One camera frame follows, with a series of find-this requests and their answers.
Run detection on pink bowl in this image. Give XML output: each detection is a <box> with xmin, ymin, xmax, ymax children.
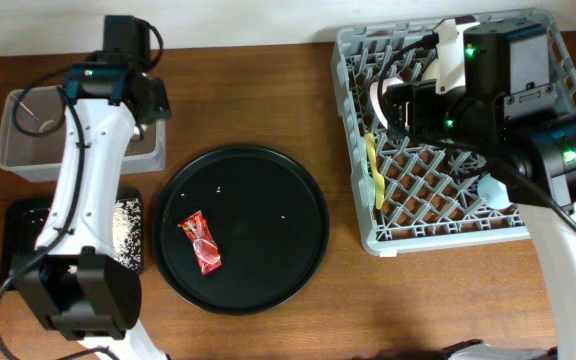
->
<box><xmin>369</xmin><ymin>77</ymin><xmax>404</xmax><ymax>129</ymax></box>

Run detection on yellow plastic knife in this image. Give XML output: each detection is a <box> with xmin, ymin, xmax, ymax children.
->
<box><xmin>364</xmin><ymin>133</ymin><xmax>385</xmax><ymax>210</ymax></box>

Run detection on light blue cup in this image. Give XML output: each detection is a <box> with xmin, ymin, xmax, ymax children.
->
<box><xmin>477</xmin><ymin>174</ymin><xmax>512</xmax><ymax>210</ymax></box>

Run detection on red snack wrapper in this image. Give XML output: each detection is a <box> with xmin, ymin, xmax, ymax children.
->
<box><xmin>178</xmin><ymin>211</ymin><xmax>222</xmax><ymax>275</ymax></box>

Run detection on cream plate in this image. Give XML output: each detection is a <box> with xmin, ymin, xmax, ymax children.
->
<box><xmin>421</xmin><ymin>58</ymin><xmax>440</xmax><ymax>81</ymax></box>

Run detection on mint green plastic knife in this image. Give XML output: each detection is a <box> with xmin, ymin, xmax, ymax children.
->
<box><xmin>362</xmin><ymin>173</ymin><xmax>375</xmax><ymax>209</ymax></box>

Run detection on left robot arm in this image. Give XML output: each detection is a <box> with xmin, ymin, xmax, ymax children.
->
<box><xmin>1</xmin><ymin>15</ymin><xmax>171</xmax><ymax>359</ymax></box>

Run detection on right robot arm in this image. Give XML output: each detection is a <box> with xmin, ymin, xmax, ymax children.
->
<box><xmin>376</xmin><ymin>16</ymin><xmax>576</xmax><ymax>359</ymax></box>

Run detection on grey dishwasher rack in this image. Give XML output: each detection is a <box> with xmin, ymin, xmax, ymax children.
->
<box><xmin>331</xmin><ymin>10</ymin><xmax>576</xmax><ymax>257</ymax></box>

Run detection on pile of rice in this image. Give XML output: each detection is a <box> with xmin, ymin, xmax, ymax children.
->
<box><xmin>112</xmin><ymin>198</ymin><xmax>142</xmax><ymax>272</ymax></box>

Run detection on clear plastic bin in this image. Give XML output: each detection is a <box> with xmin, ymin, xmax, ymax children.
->
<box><xmin>0</xmin><ymin>86</ymin><xmax>166</xmax><ymax>182</ymax></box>

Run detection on round black tray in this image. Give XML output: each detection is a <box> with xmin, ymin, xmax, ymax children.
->
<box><xmin>151</xmin><ymin>145</ymin><xmax>330</xmax><ymax>315</ymax></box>

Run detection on black rectangular tray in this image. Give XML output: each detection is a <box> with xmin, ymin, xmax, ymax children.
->
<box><xmin>0</xmin><ymin>188</ymin><xmax>144</xmax><ymax>285</ymax></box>

